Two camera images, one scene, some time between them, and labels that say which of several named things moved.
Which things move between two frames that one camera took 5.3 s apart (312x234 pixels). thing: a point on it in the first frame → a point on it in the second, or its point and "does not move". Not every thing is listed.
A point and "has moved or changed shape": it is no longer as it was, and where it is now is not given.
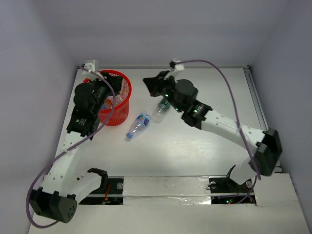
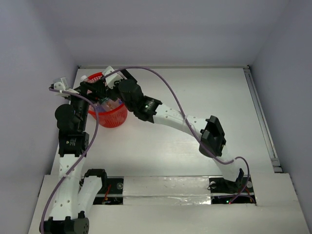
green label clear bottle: (161, 109) has moved or changed shape
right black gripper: (155, 84) → (128, 75)
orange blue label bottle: (119, 100) does not move
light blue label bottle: (139, 123) → (83, 78)
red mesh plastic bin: (119, 116) does not move
